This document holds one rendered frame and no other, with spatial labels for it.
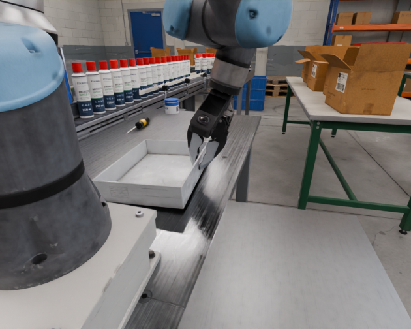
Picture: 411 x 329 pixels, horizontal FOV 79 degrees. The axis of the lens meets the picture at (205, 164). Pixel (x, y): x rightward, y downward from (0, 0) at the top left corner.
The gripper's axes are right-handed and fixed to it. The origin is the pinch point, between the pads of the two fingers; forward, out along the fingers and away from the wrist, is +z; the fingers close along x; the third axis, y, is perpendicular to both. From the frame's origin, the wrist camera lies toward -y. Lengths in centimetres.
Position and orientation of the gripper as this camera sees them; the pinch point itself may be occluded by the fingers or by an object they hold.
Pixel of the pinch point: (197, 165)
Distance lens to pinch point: 61.5
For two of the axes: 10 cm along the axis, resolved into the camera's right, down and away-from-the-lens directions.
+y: 2.7, -4.0, 8.8
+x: -9.2, -3.7, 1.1
